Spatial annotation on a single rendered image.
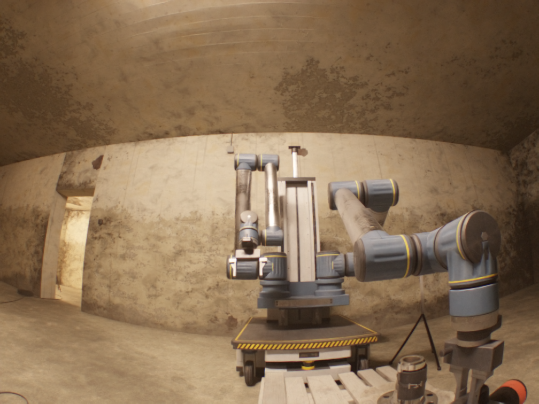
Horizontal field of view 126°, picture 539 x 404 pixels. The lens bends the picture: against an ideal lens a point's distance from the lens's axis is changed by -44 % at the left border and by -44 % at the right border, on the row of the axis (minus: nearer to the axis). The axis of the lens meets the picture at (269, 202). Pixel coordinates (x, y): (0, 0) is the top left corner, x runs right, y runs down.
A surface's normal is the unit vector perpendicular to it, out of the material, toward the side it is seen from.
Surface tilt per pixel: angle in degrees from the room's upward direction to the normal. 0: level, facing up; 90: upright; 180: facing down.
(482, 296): 90
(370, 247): 64
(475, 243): 90
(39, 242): 91
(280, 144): 90
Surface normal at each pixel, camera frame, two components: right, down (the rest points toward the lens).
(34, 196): -0.02, -0.32
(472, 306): -0.77, -0.20
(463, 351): -0.99, -0.04
